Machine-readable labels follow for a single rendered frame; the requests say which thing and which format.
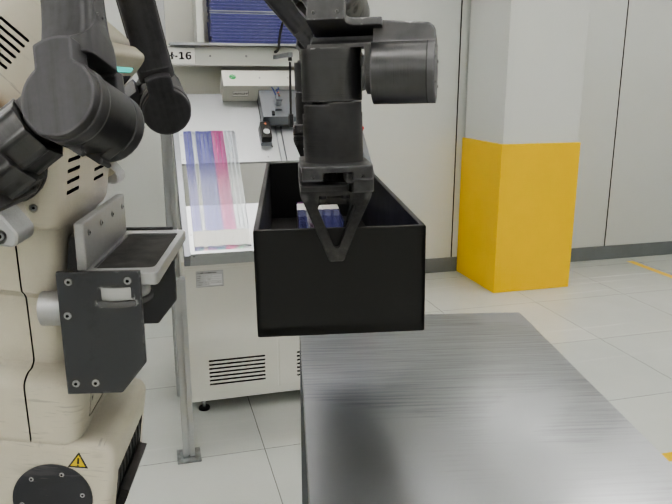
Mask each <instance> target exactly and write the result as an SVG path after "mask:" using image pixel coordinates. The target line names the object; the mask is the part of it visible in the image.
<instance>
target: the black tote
mask: <svg viewBox="0 0 672 504"><path fill-rule="evenodd" d="M298 163H299V162H282V163H266V168H265V173H264V178H263V183H262V188H261V193H260V198H259V203H258V208H257V213H256V218H255V223H254V229H253V246H254V267H255V288H256V309H257V330H258V337H281V336H304V335H327V334H350V333H373V332H397V331H420V330H424V320H425V258H426V225H425V224H424V223H423V222H422V221H421V220H420V219H419V218H418V217H417V216H416V215H415V214H414V213H413V212H412V211H411V210H410V209H409V208H408V207H407V206H406V205H405V204H404V203H403V202H402V201H401V200H400V199H399V198H398V197H397V196H396V195H395V194H394V193H393V192H392V191H391V190H390V189H389V188H388V187H387V186H386V185H385V184H384V183H383V182H382V181H381V180H380V179H379V178H378V177H377V176H376V175H375V174H374V192H372V195H371V198H370V200H369V203H368V205H367V207H366V209H365V212H364V214H363V216H362V218H361V221H360V223H359V225H358V227H357V229H356V232H355V234H354V237H353V239H352V242H351V244H350V247H349V249H348V252H347V254H346V256H345V259H344V260H343V261H334V262H331V261H329V259H328V257H327V255H326V252H325V250H324V248H323V246H322V243H321V241H320V239H319V237H318V234H317V232H316V230H315V228H298V226H297V206H296V202H303V201H302V199H301V197H300V192H299V178H298ZM326 229H327V231H328V234H329V236H330V238H331V241H332V243H333V245H334V246H336V247H337V246H338V245H339V243H340V241H341V238H342V235H343V233H344V230H345V227H326Z"/></svg>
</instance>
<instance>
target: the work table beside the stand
mask: <svg viewBox="0 0 672 504"><path fill-rule="evenodd" d="M300 404H301V476H302V504H672V464H671V463H670V462H669V461H668V460H667V459H666V458H665V457H664V456H663V455H662V454H661V453H660V452H659V451H658V450H657V449H656V448H655V447H654V446H653V445H652V444H651V443H650V442H649V441H648V440H647V439H646V438H645V437H644V436H643V435H642V434H641V433H640V432H639V431H638V430H637V429H636V428H635V427H634V426H633V425H632V424H631V423H630V422H629V421H628V420H627V419H626V418H625V417H624V416H623V415H622V414H621V413H620V412H619V411H618V410H617V409H616V408H615V407H614V406H613V405H612V404H611V403H610V402H609V401H608V400H607V399H606V398H605V397H604V396H603V395H602V394H601V393H600V392H599V391H598V390H597V389H596V388H595V387H594V386H593V385H592V384H591V383H590V382H589V381H588V380H587V379H586V378H585V377H584V376H583V375H582V374H581V373H580V372H579V371H578V370H577V369H576V368H575V367H574V366H573V365H572V364H571V363H570V362H569V361H568V360H567V359H566V358H565V357H564V356H563V355H562V354H561V353H560V352H559V351H558V350H557V349H556V348H555V347H554V346H553V345H552V344H551V343H550V342H549V341H548V340H547V339H546V338H545V337H544V336H543V335H542V334H541V333H540V332H539V331H538V330H537V329H536V328H535V327H534V326H533V325H532V324H531V323H530V322H529V321H528V320H527V319H526V318H525V317H524V316H523V315H522V314H521V313H520V312H501V313H460V314H425V320H424V330H420V331H397V332H373V333H350V334H327V335H304V336H300Z"/></svg>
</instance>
